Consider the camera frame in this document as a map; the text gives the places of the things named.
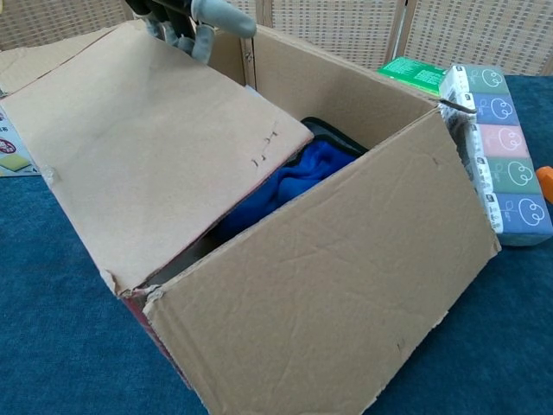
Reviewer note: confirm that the orange and purple toy block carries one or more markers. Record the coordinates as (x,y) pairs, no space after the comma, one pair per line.
(545,183)

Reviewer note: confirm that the multicolour tissue pack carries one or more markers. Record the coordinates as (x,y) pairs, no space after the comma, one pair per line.
(505,142)

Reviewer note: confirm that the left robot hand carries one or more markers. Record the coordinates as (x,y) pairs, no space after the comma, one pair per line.
(224,15)

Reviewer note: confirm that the wicker folding screen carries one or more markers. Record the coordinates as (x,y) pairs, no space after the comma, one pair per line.
(345,26)

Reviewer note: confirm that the green box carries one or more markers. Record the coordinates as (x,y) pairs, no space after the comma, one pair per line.
(410,73)

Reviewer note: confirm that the red cardboard box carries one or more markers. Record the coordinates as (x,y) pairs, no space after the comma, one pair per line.
(324,281)

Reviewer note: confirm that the sponge package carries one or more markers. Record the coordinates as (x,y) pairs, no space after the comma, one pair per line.
(13,162)

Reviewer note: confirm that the blue table cloth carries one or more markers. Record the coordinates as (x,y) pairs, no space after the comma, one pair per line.
(52,302)

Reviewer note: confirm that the blue towel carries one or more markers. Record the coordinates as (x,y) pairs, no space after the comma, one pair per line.
(302,173)

